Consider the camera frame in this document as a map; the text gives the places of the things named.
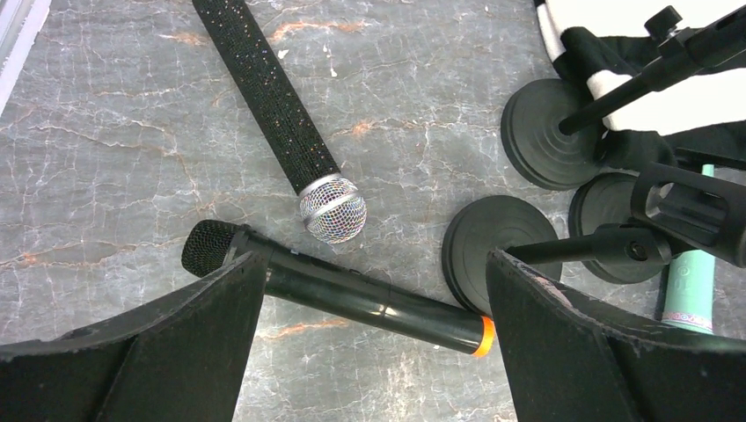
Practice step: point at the black glitter microphone silver head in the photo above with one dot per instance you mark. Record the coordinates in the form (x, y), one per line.
(330, 205)

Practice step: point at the black microphone orange end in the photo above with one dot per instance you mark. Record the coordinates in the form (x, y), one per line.
(343, 292)

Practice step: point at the teal green microphone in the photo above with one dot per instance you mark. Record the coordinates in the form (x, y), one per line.
(689, 292)

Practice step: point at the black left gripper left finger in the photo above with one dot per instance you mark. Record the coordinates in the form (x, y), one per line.
(181, 357)

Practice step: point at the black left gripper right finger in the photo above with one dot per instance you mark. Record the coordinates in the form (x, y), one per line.
(571, 357)

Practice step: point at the round base mic stand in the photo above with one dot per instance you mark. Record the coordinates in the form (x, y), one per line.
(545, 156)
(605, 201)
(684, 210)

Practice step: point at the middle round base mic stand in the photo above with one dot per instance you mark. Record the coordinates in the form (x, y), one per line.
(605, 201)

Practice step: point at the front round base mic stand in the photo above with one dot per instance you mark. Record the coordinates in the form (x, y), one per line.
(684, 210)

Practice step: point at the back round base mic stand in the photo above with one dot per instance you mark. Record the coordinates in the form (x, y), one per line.
(545, 156)

